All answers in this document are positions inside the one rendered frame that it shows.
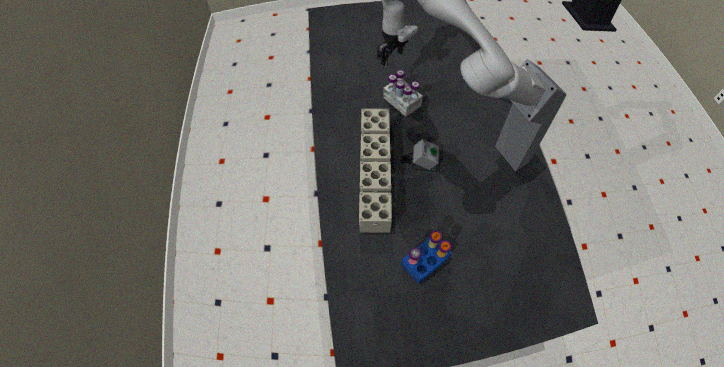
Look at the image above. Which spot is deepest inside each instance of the blue tube rack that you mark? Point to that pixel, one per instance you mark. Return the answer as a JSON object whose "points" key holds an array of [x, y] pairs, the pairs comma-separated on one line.
{"points": [[426, 260]]}

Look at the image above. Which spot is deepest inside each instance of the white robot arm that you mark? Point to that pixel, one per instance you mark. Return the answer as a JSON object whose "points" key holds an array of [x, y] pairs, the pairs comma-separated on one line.
{"points": [[484, 70]]}

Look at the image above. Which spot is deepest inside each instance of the conical tube with yellow liquid and purple cap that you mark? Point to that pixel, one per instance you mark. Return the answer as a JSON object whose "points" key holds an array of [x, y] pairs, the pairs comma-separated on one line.
{"points": [[435, 238]]}

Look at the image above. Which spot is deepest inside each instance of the cream tube adapter block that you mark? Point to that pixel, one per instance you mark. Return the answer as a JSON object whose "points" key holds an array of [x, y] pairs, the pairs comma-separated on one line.
{"points": [[375, 205], [375, 177], [374, 151], [370, 123]]}

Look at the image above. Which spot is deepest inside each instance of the white tube rack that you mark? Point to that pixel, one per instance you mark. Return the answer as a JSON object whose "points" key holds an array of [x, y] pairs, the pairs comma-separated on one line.
{"points": [[410, 107]]}

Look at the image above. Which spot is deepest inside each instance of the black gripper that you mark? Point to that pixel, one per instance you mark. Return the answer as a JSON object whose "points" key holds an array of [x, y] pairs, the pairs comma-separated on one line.
{"points": [[389, 43]]}

